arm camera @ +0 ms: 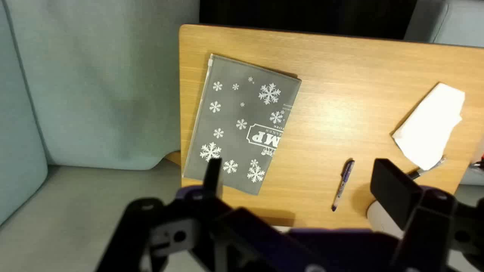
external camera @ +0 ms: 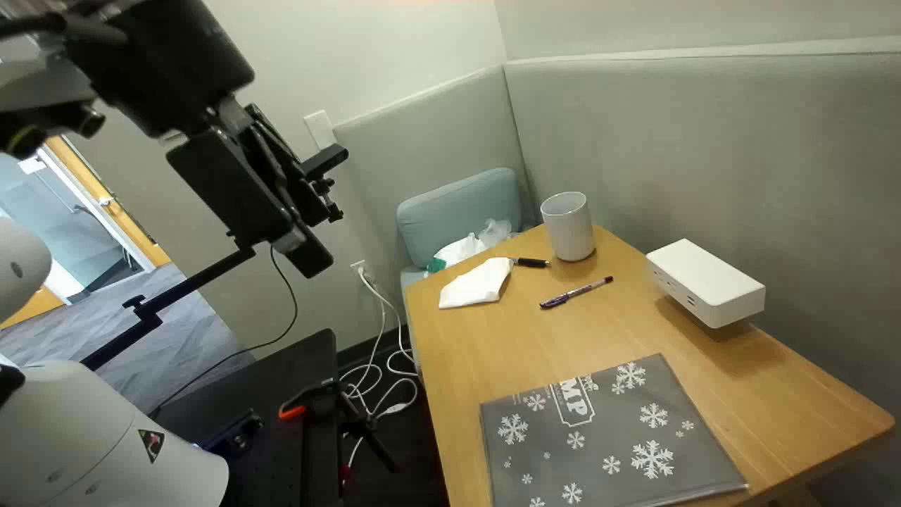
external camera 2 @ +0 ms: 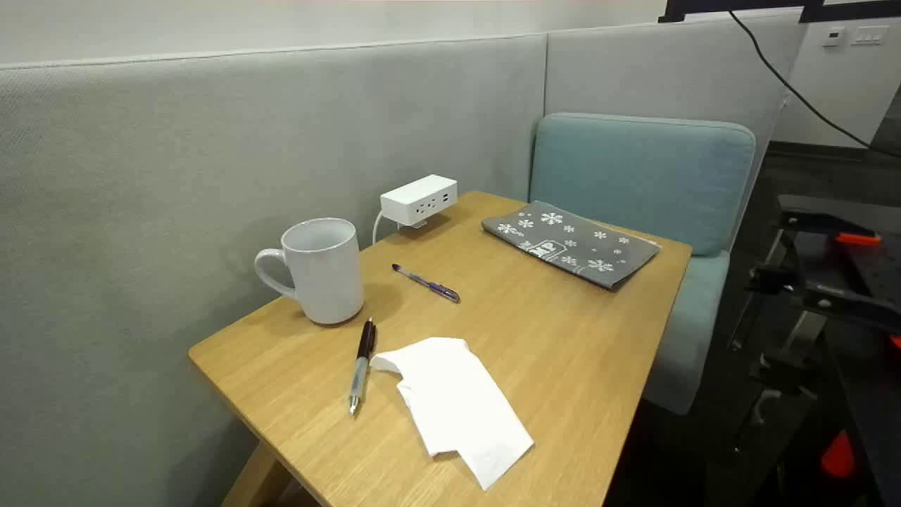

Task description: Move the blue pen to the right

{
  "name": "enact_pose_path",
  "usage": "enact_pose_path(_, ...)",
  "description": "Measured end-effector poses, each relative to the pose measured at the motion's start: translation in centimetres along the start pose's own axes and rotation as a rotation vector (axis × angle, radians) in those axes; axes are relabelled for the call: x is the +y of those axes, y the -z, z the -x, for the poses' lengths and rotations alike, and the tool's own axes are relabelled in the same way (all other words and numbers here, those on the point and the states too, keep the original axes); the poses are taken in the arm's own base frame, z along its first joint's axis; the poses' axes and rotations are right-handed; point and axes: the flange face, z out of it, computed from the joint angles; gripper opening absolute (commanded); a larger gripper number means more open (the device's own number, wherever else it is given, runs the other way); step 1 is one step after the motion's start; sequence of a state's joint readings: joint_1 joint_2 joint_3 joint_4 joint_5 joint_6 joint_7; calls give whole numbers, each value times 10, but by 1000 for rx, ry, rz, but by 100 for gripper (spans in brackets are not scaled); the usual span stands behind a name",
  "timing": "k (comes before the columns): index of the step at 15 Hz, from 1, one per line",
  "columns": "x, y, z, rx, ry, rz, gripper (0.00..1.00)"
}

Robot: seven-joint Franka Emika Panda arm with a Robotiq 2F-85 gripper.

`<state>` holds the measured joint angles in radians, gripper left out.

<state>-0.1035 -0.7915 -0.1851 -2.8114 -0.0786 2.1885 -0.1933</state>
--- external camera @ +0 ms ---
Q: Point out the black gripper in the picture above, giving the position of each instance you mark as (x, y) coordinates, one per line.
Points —
(259, 186)

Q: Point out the blue pen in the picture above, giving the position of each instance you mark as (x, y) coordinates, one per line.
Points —
(573, 294)

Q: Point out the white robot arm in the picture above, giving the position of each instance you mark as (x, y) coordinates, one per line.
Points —
(67, 436)

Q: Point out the black marker pen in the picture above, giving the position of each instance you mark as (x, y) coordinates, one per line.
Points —
(532, 263)

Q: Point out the teal upholstered chair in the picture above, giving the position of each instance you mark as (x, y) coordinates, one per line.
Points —
(450, 213)

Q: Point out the crumpled plastic bag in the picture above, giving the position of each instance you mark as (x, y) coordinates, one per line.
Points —
(468, 246)

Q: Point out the white folded paper napkin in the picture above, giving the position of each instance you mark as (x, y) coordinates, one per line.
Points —
(477, 284)

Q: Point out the white ceramic mug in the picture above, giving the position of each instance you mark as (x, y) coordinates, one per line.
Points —
(566, 224)

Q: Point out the grey snowflake folder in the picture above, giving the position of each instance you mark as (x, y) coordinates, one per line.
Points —
(618, 436)

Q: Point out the white power outlet box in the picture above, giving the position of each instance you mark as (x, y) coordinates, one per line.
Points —
(705, 284)

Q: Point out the white wall outlet plate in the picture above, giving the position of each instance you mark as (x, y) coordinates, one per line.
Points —
(318, 128)

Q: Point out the black camera tripod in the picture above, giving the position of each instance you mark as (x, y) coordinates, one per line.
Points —
(273, 427)

